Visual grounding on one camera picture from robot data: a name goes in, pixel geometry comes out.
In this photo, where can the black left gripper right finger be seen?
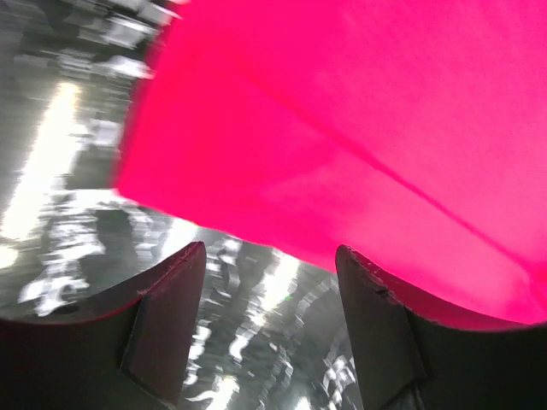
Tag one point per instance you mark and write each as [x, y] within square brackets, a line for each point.
[413, 350]

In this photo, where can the black marble pattern mat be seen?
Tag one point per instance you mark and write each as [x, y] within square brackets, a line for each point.
[270, 331]

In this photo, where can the magenta t shirt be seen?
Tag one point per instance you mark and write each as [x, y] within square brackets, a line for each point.
[412, 131]

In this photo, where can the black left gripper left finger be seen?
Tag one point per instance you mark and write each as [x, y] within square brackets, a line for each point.
[124, 348]

